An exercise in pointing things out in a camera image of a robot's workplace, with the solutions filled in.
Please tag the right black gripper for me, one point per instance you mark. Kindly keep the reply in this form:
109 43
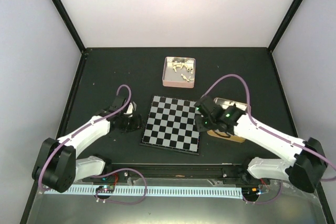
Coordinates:
199 125

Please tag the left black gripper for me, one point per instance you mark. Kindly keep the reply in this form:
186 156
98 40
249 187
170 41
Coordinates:
137 124

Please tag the black and grey chessboard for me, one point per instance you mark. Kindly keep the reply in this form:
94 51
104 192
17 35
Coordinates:
171 125

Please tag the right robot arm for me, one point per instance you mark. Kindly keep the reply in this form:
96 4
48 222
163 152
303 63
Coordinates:
298 161

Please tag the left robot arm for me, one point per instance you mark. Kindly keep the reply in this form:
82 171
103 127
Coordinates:
65 167

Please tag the pile of white chess pieces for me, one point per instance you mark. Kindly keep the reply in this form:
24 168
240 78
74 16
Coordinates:
184 70

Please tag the small green circuit board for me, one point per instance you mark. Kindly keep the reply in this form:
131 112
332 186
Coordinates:
105 189

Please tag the yellow tin tray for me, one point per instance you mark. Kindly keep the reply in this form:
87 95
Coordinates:
225 103

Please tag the pink tin tray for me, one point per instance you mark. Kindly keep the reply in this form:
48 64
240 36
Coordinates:
172 79

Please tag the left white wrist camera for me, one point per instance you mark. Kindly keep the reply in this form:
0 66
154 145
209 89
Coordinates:
131 109

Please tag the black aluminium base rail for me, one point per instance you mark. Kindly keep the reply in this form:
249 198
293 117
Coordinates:
228 173

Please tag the light blue slotted cable duct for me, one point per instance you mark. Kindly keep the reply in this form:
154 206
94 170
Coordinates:
159 191

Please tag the left black frame post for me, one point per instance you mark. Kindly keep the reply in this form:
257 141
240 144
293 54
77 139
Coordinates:
69 24

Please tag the black frame post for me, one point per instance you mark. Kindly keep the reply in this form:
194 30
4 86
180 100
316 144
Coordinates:
69 24
293 8

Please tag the right black frame post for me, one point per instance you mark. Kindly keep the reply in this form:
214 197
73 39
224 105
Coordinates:
293 8

